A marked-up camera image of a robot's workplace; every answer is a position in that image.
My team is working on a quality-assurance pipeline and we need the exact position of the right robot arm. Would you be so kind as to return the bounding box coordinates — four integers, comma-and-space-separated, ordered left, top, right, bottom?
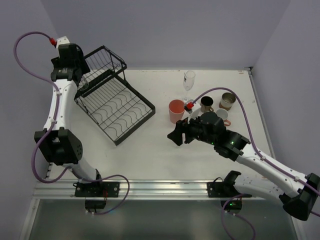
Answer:
167, 112, 320, 221

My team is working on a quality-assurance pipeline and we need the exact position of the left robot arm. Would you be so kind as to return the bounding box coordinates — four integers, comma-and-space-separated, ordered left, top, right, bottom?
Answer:
31, 42, 99, 184

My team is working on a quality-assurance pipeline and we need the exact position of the aluminium mounting rail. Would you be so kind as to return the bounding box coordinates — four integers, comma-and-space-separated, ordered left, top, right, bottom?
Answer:
32, 176, 283, 200

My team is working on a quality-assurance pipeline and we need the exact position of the clear champagne flute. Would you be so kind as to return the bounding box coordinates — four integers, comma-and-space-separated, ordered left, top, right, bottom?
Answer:
183, 70, 196, 103

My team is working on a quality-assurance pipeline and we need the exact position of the white and brown tumbler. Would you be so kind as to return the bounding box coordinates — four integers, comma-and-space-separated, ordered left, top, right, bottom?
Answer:
219, 92, 237, 111

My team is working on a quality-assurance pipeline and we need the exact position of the purple cable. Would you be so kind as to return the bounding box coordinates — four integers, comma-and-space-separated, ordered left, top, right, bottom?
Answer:
184, 87, 320, 217
12, 31, 73, 185

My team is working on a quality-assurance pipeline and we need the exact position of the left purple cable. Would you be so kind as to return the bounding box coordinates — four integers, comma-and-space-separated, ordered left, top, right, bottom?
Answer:
12, 31, 73, 185

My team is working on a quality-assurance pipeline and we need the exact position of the pink plastic cup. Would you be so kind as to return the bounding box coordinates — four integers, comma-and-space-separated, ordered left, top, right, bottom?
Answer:
168, 99, 185, 124

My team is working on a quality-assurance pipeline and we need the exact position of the pink ceramic mug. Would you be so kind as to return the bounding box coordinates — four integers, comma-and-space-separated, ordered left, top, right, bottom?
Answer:
215, 108, 231, 127

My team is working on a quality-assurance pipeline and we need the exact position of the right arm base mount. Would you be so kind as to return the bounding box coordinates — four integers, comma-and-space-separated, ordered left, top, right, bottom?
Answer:
206, 170, 252, 214

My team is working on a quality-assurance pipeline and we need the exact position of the clear glass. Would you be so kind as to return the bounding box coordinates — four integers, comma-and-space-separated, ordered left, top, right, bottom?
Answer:
78, 77, 89, 92

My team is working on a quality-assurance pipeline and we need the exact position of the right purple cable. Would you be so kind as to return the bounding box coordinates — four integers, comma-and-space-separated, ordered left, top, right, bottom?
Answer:
184, 87, 320, 217

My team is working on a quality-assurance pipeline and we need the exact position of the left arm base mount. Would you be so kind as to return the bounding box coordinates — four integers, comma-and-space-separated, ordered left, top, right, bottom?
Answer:
73, 173, 130, 215

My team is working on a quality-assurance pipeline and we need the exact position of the black wire dish rack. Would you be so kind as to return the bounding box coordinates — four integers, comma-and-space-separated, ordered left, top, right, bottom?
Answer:
74, 45, 156, 146

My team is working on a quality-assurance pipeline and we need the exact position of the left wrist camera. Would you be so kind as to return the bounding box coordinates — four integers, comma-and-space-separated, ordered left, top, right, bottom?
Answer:
55, 36, 70, 49

